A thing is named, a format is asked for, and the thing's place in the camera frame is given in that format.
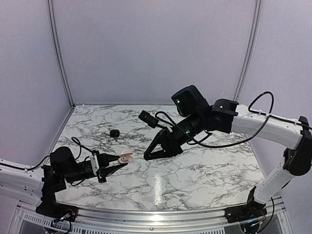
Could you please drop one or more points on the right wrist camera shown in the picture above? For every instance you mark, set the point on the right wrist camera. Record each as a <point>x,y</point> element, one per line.
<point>148,119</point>

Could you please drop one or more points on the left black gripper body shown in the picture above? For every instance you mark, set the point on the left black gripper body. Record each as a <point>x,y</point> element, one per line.
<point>101,172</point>

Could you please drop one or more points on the aluminium corner post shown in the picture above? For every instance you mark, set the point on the aluminium corner post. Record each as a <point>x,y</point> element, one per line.
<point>57,49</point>
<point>249,51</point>

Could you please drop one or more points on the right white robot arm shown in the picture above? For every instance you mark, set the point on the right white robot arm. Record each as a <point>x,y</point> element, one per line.
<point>229,116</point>

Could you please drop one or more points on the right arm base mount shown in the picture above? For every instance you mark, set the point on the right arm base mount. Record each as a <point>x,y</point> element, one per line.
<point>250,210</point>

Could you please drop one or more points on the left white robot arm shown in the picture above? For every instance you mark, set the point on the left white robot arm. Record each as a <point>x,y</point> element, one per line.
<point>37,186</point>

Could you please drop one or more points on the right aluminium corner post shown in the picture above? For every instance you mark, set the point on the right aluminium corner post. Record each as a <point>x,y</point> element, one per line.
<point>249,51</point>

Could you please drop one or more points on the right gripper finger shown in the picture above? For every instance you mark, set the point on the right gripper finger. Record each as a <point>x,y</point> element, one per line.
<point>155,142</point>
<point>158,155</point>

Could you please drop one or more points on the aluminium front rail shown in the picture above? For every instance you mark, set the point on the aluminium front rail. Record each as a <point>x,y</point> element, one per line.
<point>108,221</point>

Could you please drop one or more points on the black earbud charging case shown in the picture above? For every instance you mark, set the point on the black earbud charging case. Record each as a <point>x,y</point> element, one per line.
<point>114,133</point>

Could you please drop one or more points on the left aluminium corner post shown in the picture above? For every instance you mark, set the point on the left aluminium corner post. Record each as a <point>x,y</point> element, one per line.
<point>57,49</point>

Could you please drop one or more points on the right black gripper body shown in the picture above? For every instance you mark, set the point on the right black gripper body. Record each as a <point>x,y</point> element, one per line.
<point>175,147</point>

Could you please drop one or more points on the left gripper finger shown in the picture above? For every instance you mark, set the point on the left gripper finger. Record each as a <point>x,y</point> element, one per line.
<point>107,158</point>
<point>112,169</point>

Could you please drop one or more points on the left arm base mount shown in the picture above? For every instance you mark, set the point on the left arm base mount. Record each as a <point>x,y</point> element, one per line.
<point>51,208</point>

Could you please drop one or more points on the white round charging case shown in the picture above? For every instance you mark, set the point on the white round charging case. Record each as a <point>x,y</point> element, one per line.
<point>125,157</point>

